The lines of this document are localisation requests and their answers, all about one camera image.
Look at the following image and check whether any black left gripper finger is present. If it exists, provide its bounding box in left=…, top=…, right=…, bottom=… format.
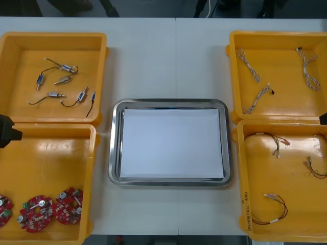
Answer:
left=0, top=114, right=15, bottom=130
left=0, top=129, right=23, bottom=149

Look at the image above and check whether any blue-white twisted wire harness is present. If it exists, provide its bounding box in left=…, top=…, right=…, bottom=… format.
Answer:
left=296, top=47, right=321, bottom=90
left=235, top=47, right=262, bottom=82
left=241, top=83, right=276, bottom=115

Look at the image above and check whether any round red circuit board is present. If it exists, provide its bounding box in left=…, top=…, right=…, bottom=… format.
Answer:
left=55, top=187, right=84, bottom=225
left=17, top=195, right=55, bottom=233
left=0, top=194, right=14, bottom=229

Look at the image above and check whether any red black green-yellow wire harness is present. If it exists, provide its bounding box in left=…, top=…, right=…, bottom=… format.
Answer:
left=303, top=156, right=327, bottom=180
left=251, top=193, right=289, bottom=226
left=244, top=132, right=291, bottom=158

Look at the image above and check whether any yellow-orange plastic bin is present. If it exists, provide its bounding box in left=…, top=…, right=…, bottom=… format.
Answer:
left=0, top=32, right=110, bottom=126
left=0, top=122, right=102, bottom=243
left=225, top=30, right=327, bottom=125
left=231, top=119, right=327, bottom=243

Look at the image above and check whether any group of metal solenoids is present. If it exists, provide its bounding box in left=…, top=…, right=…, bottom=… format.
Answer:
left=27, top=57, right=97, bottom=118

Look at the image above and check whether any steel tray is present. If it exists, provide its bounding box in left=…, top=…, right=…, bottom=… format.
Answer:
left=108, top=98, right=232, bottom=187

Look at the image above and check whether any black stand leg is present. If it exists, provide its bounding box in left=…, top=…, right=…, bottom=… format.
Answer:
left=98, top=0, right=120, bottom=17
left=193, top=0, right=208, bottom=18

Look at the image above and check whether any white sheet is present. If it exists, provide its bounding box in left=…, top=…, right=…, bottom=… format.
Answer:
left=119, top=108, right=225, bottom=179

